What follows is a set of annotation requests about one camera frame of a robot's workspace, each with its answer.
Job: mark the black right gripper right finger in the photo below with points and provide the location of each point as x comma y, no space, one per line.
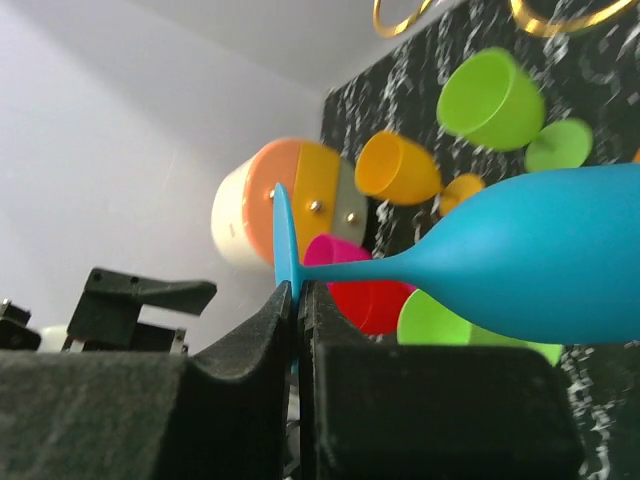
384,411

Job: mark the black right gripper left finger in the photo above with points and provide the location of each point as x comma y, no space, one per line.
219,414

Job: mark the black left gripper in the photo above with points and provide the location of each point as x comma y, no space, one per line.
106,317

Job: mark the red plastic wine glass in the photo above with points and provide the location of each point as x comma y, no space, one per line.
373,307

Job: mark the green wine glass front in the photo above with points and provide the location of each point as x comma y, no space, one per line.
424,321

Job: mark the green wine glass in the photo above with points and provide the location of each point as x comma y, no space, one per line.
424,321
492,102

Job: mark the blue plastic wine glass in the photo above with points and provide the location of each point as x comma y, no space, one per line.
549,257

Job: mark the pink plastic wine glass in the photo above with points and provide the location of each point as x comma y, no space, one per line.
327,249

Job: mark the orange plastic wine glass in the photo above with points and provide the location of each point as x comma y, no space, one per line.
393,168

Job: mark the green wine glass near rack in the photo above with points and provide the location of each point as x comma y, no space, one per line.
492,102

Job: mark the white cylinder with coloured lid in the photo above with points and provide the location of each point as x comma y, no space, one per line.
289,186

